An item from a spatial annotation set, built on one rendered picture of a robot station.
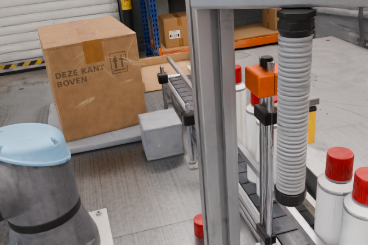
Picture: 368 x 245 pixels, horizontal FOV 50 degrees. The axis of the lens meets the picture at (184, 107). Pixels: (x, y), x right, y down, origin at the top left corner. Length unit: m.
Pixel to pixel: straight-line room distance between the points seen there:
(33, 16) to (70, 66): 3.76
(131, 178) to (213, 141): 0.48
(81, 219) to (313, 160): 0.50
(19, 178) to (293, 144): 0.39
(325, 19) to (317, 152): 2.09
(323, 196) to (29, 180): 0.41
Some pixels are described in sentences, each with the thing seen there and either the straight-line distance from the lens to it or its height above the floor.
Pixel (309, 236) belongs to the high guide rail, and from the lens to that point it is 0.60.
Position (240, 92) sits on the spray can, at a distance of 0.85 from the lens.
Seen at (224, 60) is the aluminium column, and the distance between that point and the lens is 0.47.
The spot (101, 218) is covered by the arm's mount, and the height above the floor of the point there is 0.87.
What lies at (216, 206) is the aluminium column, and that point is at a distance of 0.57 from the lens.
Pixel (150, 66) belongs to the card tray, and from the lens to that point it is 1.71.
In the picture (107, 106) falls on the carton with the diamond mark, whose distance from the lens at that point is 1.12.
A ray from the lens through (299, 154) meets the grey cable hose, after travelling 0.42.
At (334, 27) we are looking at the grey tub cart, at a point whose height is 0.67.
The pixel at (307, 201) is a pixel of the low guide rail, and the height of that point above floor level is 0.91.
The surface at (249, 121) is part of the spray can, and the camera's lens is 0.75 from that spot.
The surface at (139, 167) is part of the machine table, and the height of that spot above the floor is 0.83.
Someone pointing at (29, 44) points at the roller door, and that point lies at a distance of 4.88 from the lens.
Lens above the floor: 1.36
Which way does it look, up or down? 24 degrees down
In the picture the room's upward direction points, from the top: 5 degrees counter-clockwise
